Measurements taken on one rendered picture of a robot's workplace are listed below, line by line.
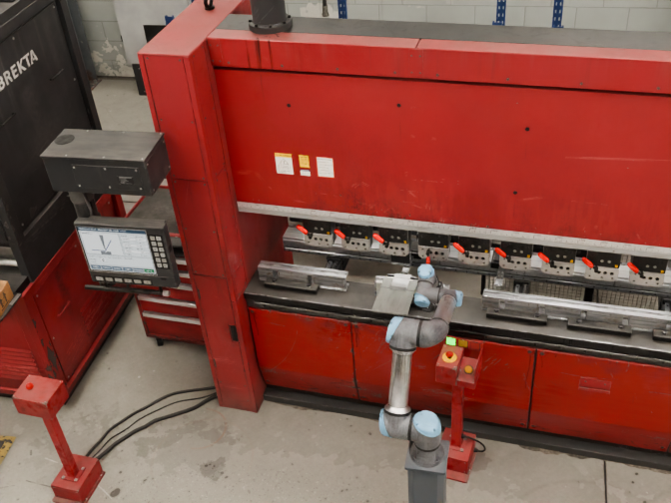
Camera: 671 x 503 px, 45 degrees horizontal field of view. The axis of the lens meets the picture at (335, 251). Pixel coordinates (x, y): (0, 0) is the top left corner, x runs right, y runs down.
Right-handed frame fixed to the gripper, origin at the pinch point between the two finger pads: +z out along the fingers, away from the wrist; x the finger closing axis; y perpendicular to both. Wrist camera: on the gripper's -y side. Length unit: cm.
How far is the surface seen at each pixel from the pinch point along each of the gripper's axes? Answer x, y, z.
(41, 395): 166, -107, -36
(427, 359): 5.1, -17.4, 35.5
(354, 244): 44, 14, -22
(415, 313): 11.1, -3.7, 8.6
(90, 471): 166, -130, 29
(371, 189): 33, 31, -52
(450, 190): -5, 37, -52
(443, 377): -11.1, -31.0, 15.6
